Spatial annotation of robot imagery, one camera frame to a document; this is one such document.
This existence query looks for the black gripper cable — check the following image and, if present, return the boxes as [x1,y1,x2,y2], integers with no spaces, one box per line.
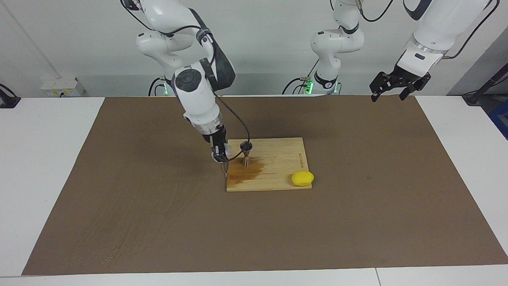
[190,24,252,151]
[357,0,500,60]

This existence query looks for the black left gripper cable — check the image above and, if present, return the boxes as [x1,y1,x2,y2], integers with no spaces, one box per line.
[357,0,500,60]

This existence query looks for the black stand pole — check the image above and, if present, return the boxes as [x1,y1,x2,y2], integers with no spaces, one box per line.
[462,63,508,106]

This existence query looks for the black right base cables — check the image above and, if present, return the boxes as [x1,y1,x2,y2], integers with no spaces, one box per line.
[148,75,175,97]

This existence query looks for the bamboo cutting board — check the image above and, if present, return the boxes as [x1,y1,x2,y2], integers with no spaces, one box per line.
[222,137,313,192]

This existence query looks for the yellow lemon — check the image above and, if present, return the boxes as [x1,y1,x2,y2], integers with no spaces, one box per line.
[291,171,315,187]

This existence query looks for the black clamp with cable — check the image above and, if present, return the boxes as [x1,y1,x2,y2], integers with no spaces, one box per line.
[0,83,21,108]

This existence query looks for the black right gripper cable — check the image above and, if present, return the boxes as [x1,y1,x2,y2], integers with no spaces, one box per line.
[190,24,252,151]

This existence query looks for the black base cables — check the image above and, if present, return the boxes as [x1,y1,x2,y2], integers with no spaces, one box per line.
[282,59,320,96]
[148,75,175,97]

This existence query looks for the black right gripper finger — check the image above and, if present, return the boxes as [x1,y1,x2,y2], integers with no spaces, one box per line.
[370,73,393,102]
[400,84,419,100]

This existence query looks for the large brown table mat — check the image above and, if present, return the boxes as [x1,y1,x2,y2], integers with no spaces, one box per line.
[22,95,508,276]

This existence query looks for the black left base cables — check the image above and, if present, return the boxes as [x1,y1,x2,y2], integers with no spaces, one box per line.
[282,59,320,96]

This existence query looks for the white wall socket box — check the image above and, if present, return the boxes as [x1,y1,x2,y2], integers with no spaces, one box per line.
[40,77,86,97]

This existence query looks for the blue crate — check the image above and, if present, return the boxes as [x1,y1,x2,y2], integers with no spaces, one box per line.
[488,99,508,140]

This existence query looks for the steel double jigger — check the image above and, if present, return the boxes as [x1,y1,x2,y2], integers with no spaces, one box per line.
[240,141,254,167]

